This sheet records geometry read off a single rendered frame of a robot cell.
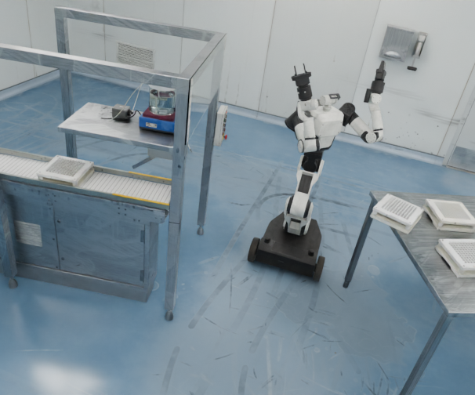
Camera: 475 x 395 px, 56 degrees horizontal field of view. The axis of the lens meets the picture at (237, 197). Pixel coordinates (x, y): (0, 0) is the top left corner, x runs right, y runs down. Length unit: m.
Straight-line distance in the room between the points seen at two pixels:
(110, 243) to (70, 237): 0.27
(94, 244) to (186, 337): 0.85
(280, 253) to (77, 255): 1.47
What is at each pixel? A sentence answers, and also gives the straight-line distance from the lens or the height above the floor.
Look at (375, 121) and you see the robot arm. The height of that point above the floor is 1.24.
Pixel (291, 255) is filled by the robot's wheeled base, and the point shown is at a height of 0.19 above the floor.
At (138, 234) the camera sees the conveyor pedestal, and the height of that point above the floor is 0.59.
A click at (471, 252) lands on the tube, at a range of 2.79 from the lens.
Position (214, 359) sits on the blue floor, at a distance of 2.97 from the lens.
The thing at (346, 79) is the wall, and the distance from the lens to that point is 5.87.
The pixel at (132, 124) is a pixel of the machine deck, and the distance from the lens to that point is 2.58.
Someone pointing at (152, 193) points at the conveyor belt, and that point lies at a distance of 2.78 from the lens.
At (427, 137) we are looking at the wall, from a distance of 6.07.
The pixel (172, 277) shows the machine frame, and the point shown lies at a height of 0.39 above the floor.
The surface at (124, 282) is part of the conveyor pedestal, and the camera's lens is 3.19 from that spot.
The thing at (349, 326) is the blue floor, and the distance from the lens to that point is 3.39.
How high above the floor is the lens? 2.35
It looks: 32 degrees down
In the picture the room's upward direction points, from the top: 9 degrees clockwise
